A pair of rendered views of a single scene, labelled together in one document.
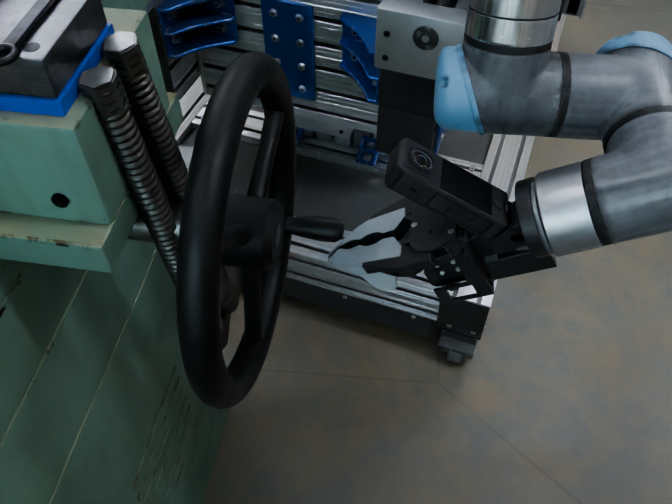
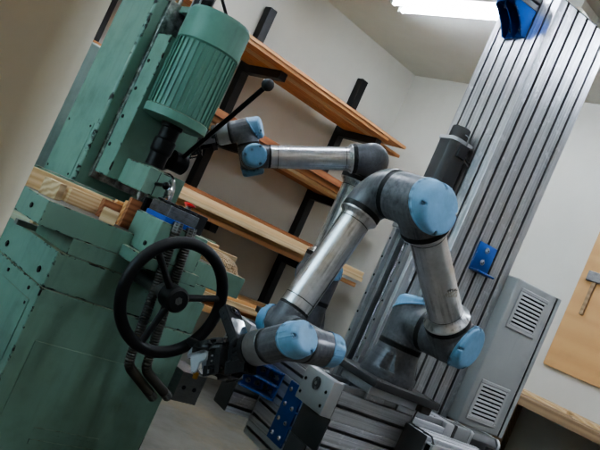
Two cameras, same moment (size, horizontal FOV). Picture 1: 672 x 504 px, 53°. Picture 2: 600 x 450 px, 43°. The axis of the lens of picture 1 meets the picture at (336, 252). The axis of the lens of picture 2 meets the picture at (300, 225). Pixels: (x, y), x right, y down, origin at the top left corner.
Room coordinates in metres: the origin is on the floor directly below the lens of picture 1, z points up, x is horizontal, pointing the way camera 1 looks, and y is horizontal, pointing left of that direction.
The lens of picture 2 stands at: (-0.84, -1.23, 1.00)
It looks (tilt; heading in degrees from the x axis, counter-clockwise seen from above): 3 degrees up; 41
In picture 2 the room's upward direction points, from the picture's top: 24 degrees clockwise
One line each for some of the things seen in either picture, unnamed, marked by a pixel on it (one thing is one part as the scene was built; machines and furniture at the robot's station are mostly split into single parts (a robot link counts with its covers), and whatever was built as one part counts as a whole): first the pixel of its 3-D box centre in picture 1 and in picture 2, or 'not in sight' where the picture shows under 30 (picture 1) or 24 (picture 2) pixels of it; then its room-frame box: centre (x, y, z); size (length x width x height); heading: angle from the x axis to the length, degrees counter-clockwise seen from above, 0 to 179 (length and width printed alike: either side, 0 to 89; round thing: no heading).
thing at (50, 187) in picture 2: not in sight; (53, 188); (0.17, 0.39, 0.92); 0.05 x 0.04 x 0.04; 39
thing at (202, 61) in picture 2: not in sight; (197, 72); (0.42, 0.41, 1.35); 0.18 x 0.18 x 0.31
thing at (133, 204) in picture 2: not in sight; (156, 224); (0.44, 0.32, 0.94); 0.20 x 0.01 x 0.08; 171
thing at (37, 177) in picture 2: not in sight; (129, 217); (0.43, 0.43, 0.92); 0.60 x 0.02 x 0.05; 171
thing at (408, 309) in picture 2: not in sight; (413, 320); (0.94, -0.19, 0.98); 0.13 x 0.12 x 0.14; 85
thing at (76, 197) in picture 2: not in sight; (157, 231); (0.51, 0.39, 0.92); 0.55 x 0.02 x 0.04; 171
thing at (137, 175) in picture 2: not in sight; (143, 181); (0.43, 0.43, 1.03); 0.14 x 0.07 x 0.09; 81
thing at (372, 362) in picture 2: not in sight; (393, 360); (0.94, -0.18, 0.87); 0.15 x 0.15 x 0.10
